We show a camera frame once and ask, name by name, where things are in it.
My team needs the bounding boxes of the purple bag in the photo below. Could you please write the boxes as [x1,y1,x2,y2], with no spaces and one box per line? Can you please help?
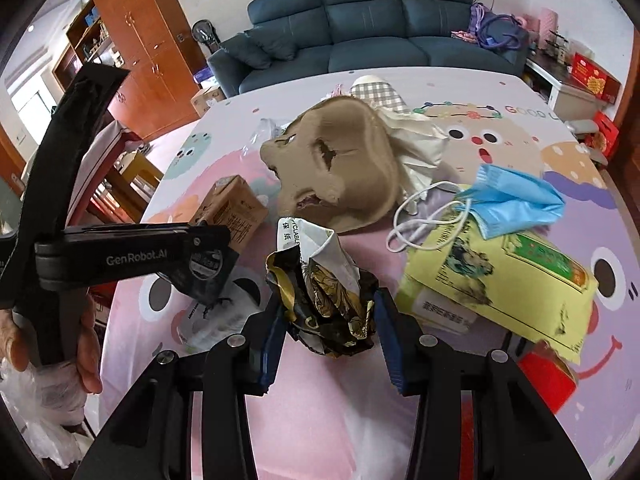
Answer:
[467,2,531,51]

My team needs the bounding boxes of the black gold wrapper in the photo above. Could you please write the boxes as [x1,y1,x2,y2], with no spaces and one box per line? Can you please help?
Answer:
[265,217,378,358]

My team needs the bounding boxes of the person's left hand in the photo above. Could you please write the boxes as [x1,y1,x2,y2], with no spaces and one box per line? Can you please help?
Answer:
[0,290,104,396]

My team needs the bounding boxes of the brown moulded pulp tray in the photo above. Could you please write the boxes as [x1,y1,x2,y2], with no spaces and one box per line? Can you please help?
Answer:
[260,96,403,235]

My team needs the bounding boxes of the white plastic packet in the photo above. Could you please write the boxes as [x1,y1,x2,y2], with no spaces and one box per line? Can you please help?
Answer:
[182,270,261,356]

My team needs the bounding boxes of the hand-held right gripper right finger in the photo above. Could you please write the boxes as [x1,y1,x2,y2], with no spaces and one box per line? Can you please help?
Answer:
[375,287,596,480]

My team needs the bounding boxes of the checked fabric piece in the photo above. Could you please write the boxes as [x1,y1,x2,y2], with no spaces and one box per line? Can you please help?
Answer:
[347,76,408,113]

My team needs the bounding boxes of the yellow wooden stool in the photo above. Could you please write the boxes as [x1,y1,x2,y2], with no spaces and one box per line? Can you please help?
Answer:
[122,152,163,196]

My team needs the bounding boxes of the yellow-green cloth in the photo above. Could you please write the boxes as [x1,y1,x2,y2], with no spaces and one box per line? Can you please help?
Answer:
[402,202,601,366]

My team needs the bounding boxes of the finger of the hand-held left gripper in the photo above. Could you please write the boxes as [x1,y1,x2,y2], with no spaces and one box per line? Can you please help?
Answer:
[157,250,241,308]

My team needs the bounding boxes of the blue face mask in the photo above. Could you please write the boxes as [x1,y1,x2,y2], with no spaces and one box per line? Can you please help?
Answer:
[387,162,567,253]

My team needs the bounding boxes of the small brown carton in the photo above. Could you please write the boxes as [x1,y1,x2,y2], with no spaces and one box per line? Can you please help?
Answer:
[190,175,271,256]

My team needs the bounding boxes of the red packet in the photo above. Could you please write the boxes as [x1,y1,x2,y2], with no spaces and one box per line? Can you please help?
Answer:
[517,342,581,416]

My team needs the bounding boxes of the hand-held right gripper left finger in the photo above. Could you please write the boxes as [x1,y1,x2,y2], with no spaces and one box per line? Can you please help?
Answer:
[75,305,292,480]

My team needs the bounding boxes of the cardboard box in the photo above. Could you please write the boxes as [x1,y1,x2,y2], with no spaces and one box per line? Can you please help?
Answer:
[191,85,226,118]

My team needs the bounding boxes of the brown wooden wardrobe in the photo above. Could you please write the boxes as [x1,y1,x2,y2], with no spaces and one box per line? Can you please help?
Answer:
[52,0,208,136]

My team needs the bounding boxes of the dark blue sofa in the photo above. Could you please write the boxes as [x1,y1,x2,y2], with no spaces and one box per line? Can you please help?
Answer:
[207,0,531,98]

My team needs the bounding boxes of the red gift box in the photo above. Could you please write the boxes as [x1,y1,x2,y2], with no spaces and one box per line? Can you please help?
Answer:
[570,52,623,103]

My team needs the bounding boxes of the clear plastic bag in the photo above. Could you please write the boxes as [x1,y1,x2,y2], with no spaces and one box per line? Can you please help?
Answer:
[242,117,291,161]

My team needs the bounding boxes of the cream wrapper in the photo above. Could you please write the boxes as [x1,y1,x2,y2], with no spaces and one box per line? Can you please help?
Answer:
[372,107,451,196]

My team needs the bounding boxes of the translucent plastic bag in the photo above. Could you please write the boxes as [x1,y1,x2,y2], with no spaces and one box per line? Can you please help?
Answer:
[0,360,96,466]

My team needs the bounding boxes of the dark wooden chair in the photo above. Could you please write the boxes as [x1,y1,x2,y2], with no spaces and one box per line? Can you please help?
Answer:
[87,120,166,226]

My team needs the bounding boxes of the white low table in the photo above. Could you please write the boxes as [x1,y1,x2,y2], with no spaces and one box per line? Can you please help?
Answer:
[525,55,616,121]

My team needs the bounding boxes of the black standing fan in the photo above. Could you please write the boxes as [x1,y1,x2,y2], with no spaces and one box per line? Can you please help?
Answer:
[192,19,221,53]

